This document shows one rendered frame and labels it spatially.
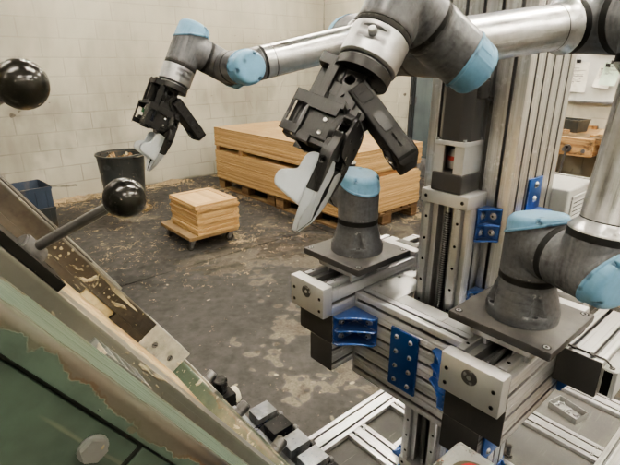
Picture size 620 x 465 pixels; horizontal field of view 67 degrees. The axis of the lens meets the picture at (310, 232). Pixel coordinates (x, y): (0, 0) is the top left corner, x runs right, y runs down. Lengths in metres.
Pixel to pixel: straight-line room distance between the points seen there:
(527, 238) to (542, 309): 0.16
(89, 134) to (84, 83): 0.58
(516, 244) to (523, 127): 0.31
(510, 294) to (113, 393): 0.90
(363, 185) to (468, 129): 0.30
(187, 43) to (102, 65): 5.12
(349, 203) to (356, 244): 0.12
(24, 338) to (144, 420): 0.08
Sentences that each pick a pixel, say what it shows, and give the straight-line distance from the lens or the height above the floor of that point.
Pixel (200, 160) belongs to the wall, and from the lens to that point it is 6.88.
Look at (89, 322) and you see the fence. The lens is 0.52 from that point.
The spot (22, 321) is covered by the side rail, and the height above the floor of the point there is 1.46.
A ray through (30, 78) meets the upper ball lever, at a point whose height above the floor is 1.54.
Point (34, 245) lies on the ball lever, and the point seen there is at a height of 1.40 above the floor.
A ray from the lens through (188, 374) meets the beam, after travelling 1.12.
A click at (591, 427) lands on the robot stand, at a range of 2.26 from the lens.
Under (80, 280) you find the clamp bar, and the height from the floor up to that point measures 1.17.
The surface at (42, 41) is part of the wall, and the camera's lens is 6.14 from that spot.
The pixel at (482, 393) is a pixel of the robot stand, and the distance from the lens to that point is 1.02.
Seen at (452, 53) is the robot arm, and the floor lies 1.57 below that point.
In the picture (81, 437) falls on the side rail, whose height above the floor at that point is 1.39.
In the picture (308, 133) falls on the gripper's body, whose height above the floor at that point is 1.48.
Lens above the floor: 1.56
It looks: 20 degrees down
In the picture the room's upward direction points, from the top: straight up
